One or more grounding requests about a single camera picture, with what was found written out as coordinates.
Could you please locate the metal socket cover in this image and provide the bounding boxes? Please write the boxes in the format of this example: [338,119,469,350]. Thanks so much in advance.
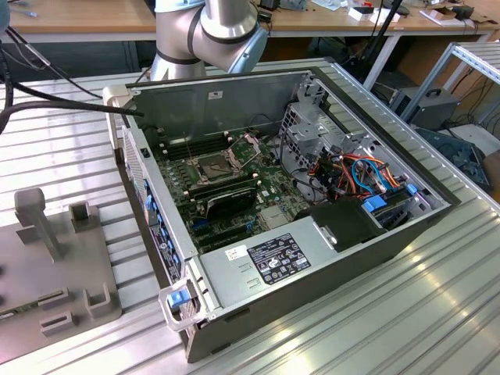
[225,131,263,170]

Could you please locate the thin wire locking lever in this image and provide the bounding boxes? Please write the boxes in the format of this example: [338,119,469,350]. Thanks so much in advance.
[182,130,195,163]

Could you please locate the CPU socket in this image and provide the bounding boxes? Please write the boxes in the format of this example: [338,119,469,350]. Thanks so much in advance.
[194,152,236,185]

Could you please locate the green motherboard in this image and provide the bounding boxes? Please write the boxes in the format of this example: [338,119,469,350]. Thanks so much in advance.
[150,123,316,255]

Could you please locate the black graphics card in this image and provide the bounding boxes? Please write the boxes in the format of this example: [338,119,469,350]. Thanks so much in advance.
[202,185,259,220]

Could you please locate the silver chipset heatsink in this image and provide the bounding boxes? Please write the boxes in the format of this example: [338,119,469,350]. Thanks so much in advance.
[259,205,291,230]

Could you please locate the black expansion slot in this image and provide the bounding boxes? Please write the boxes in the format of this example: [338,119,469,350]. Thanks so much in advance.
[197,234,253,253]
[191,224,251,241]

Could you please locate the silver drive cage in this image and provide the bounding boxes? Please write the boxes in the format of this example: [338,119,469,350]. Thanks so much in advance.
[277,72,383,180]

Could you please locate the silver power supply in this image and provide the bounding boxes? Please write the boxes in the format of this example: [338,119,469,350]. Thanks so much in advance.
[198,216,341,310]

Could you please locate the black plastic shroud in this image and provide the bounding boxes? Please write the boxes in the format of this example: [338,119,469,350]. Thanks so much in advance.
[293,196,388,254]

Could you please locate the grey open PC case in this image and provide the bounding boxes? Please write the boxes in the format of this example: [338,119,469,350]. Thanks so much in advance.
[102,66,463,365]

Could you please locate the blue case latch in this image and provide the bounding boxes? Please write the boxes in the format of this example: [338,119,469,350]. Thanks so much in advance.
[166,290,189,310]

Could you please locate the grey parts rack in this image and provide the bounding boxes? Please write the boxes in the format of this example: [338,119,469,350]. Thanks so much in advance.
[0,187,123,366]

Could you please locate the dark teal panel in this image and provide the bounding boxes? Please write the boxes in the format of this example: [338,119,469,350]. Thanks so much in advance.
[412,125,492,191]

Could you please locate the grey equipment box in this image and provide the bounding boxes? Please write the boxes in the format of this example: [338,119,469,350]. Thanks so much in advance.
[389,86,463,132]

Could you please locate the white box with red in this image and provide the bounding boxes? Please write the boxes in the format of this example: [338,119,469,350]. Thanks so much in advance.
[346,5,377,23]

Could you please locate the black stand pole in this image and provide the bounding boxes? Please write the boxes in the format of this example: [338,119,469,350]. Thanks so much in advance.
[373,0,404,40]

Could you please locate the wooden desk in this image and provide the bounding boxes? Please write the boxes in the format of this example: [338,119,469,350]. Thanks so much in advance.
[0,0,499,93]

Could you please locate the brown cardboard box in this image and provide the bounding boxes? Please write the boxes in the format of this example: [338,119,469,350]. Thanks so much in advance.
[480,150,500,193]

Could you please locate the open cardboard box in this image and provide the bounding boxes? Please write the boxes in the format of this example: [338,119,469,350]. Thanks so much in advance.
[420,5,459,27]

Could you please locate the black wire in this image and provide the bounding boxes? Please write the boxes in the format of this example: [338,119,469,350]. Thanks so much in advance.
[277,136,329,202]

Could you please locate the orange wire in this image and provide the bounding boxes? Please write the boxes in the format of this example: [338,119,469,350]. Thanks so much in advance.
[310,154,403,198]

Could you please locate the blue wire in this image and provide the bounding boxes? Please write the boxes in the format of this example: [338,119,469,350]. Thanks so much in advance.
[350,157,392,195]

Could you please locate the grey case handle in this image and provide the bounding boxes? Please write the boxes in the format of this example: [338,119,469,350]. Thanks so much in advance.
[157,286,205,333]
[102,85,130,150]

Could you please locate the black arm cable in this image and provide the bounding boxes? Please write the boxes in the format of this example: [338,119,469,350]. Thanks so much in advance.
[0,25,146,136]

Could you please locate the aluminium profile frame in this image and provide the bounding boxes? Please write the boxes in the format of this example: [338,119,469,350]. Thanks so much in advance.
[401,41,500,126]

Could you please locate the light blue network cable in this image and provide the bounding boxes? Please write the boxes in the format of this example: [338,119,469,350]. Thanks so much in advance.
[11,0,40,19]

